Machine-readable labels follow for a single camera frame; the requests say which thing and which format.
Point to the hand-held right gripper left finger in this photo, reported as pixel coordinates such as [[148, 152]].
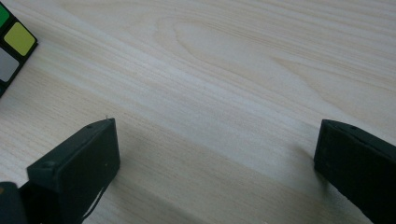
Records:
[[77, 168]]

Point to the multicoloured puzzle cube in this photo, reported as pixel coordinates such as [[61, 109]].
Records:
[[19, 39]]

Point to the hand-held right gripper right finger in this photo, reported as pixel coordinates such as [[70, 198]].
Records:
[[358, 165]]

